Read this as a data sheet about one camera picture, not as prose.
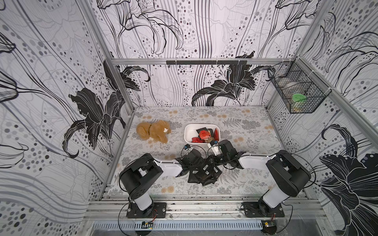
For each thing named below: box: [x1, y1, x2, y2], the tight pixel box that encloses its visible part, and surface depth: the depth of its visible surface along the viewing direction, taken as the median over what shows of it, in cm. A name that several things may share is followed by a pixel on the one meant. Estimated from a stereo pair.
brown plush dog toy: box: [136, 119, 172, 144], surface depth 95 cm
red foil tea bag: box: [191, 137, 206, 144], surface depth 97 cm
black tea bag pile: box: [187, 160, 223, 187], surface depth 85 cm
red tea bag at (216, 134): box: [214, 127, 220, 142], surface depth 100 cm
